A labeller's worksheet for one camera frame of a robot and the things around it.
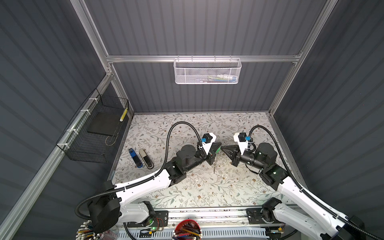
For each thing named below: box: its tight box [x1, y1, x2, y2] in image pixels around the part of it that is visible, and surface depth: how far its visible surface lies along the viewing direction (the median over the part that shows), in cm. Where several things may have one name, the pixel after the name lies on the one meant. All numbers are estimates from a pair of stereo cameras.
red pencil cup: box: [172, 219, 203, 240], surface depth 62 cm
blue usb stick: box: [128, 148, 143, 169], surface depth 96 cm
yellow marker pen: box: [119, 107, 128, 122], surface depth 83 cm
